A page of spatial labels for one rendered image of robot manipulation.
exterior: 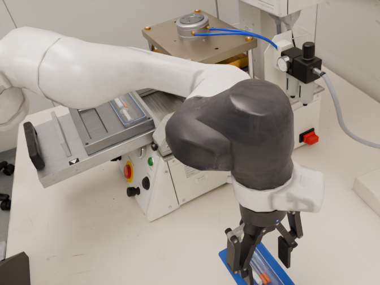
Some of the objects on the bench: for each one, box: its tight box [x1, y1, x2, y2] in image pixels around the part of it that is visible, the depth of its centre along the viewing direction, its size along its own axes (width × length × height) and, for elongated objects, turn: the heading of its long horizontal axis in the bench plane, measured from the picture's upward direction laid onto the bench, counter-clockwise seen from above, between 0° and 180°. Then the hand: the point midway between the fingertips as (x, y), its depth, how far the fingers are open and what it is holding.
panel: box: [116, 143, 160, 218], centre depth 96 cm, size 2×30×19 cm, turn 37°
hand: (266, 264), depth 67 cm, fingers open, 8 cm apart
